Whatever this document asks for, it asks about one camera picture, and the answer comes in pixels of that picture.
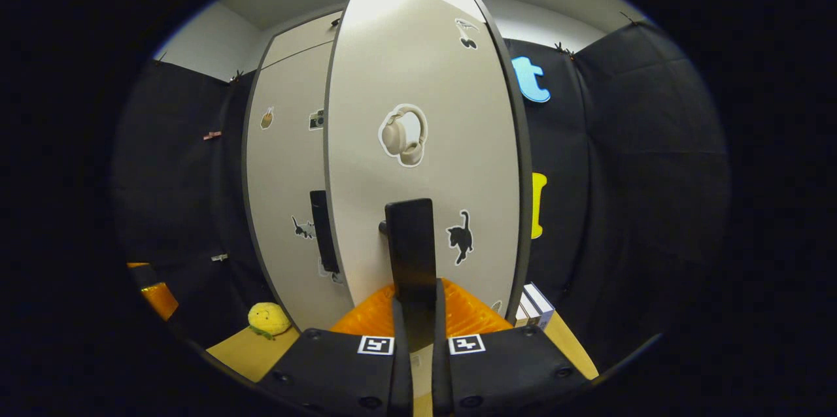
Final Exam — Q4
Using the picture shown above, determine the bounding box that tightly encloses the beige cabinet drawer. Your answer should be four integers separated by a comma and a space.
262, 0, 488, 69

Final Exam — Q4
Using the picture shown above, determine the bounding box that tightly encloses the grey book with dark spine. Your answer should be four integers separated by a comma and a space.
525, 282, 555, 330

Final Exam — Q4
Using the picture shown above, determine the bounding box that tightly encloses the black backdrop cloth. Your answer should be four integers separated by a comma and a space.
111, 20, 730, 372

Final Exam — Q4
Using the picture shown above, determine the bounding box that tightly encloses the black cabinet door handle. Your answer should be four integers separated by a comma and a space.
378, 198, 437, 349
309, 190, 341, 274

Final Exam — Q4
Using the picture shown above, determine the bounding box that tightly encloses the cabinet door with headphone sticker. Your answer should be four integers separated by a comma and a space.
324, 0, 524, 323

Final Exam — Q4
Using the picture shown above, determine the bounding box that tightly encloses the yellow plush toy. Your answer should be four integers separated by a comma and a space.
248, 302, 292, 341

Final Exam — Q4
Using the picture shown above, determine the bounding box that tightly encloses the beige double-door shoe cabinet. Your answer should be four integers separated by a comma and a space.
241, 0, 532, 333

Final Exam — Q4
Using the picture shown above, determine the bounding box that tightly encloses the cabinet door with camera sticker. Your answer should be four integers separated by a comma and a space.
246, 41, 357, 331

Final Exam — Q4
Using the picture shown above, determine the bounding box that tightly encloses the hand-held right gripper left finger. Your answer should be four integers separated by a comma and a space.
258, 280, 414, 417

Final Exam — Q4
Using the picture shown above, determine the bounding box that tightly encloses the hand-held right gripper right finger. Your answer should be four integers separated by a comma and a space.
430, 278, 592, 417

